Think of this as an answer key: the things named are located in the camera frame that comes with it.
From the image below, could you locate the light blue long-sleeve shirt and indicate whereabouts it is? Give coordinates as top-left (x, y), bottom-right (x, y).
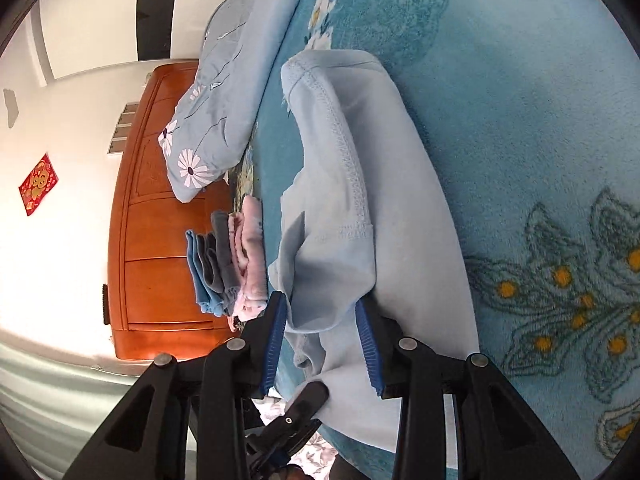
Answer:
top-left (268, 50), bottom-right (478, 451)

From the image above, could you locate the pale green curtain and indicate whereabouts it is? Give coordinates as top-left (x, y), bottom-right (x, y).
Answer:
top-left (0, 341), bottom-right (202, 480)

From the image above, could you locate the orange wooden headboard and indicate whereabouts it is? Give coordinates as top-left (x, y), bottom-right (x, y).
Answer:
top-left (106, 61), bottom-right (232, 361)

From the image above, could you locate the folded blue garment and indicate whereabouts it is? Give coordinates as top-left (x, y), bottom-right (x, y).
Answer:
top-left (186, 230), bottom-right (224, 318)

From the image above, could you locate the folded grey garment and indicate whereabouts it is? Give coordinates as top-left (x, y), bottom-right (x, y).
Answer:
top-left (208, 210), bottom-right (240, 315)

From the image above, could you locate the folded pink garment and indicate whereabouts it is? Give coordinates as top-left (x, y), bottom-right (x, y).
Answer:
top-left (228, 195), bottom-right (269, 323)

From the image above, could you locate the light blue floral duvet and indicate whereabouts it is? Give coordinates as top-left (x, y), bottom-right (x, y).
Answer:
top-left (158, 0), bottom-right (299, 203)

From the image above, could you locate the teal floral bed blanket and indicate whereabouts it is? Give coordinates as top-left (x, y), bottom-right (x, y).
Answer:
top-left (276, 0), bottom-right (639, 479)

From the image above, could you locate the white wardrobe with black stripe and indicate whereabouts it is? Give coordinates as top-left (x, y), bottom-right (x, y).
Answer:
top-left (27, 0), bottom-right (224, 86)

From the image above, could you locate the red fu wall decoration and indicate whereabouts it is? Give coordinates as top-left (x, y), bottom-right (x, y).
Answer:
top-left (18, 154), bottom-right (58, 217)

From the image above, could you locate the wall switch panel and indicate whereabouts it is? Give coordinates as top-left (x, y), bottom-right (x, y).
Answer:
top-left (107, 102), bottom-right (139, 154)

